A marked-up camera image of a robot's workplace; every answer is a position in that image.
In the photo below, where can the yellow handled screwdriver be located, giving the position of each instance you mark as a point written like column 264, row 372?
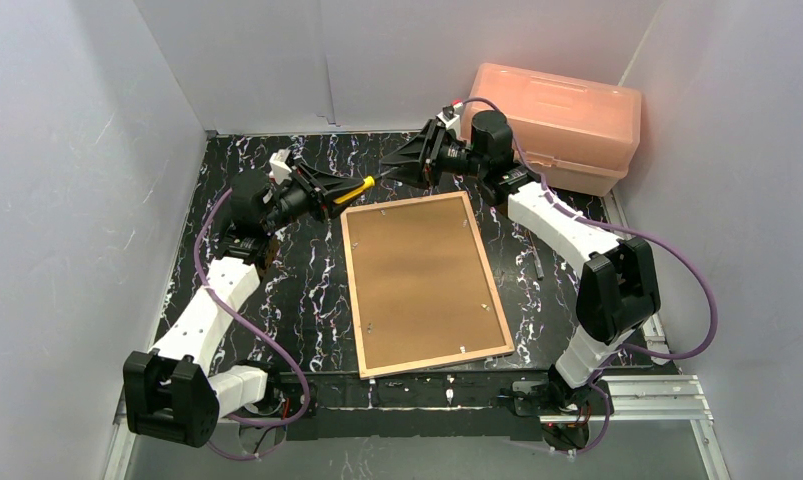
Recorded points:
column 367, row 183

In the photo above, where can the pink plastic storage box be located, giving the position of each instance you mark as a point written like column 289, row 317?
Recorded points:
column 582, row 135

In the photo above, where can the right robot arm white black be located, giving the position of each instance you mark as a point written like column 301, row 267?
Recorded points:
column 617, row 289

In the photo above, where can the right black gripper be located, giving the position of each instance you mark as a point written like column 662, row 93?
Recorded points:
column 434, row 150

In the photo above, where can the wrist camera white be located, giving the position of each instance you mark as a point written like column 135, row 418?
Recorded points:
column 450, row 116
column 280, row 168

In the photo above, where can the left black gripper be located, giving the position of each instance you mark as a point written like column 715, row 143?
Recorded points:
column 305, row 192

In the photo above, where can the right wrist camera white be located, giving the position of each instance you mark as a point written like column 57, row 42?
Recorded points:
column 450, row 116

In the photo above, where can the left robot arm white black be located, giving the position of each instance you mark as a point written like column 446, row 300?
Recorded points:
column 169, row 391

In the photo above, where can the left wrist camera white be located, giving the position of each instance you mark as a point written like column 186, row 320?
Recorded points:
column 280, row 168

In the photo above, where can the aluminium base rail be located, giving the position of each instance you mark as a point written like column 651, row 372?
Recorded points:
column 631, row 397

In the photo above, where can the white wooden photo frame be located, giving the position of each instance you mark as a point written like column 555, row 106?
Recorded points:
column 421, row 287

